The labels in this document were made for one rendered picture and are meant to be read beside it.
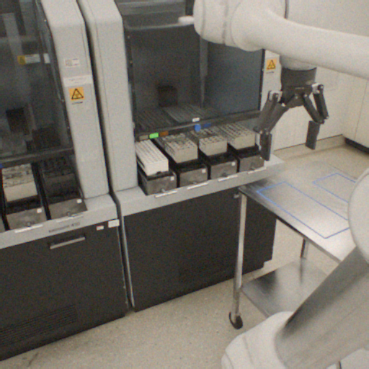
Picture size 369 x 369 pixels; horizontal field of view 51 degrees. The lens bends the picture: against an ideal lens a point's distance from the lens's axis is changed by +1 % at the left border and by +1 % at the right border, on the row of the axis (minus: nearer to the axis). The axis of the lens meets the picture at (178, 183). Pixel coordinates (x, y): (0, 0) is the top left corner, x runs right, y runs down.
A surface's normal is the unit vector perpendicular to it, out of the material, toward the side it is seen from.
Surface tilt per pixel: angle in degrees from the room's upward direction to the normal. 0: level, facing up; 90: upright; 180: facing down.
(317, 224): 0
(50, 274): 90
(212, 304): 0
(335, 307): 91
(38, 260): 90
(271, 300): 0
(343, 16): 90
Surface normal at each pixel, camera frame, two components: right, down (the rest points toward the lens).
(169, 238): 0.40, 0.45
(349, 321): -0.66, 0.56
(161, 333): -0.03, -0.86
